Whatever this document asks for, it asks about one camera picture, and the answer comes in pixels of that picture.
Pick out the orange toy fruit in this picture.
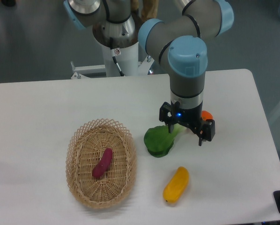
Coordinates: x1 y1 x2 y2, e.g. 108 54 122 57
201 110 213 120

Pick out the green bok choy toy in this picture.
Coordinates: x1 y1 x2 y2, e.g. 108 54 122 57
143 124 186 158

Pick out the purple sweet potato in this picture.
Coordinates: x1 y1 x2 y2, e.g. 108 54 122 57
92 148 113 178

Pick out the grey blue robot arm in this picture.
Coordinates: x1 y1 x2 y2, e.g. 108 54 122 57
64 0 234 142

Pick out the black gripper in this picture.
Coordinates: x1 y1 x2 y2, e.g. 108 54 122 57
159 101 215 146

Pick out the woven wicker basket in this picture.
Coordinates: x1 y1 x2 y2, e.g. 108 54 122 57
66 119 137 209

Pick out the white metal base bracket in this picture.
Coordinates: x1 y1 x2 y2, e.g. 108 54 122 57
70 61 106 79

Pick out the yellow mango toy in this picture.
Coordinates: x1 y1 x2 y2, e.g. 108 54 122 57
162 166 190 203

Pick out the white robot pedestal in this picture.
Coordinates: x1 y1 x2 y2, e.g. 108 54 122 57
101 42 139 77

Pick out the black cable on pedestal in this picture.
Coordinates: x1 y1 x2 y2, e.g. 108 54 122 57
109 37 126 77

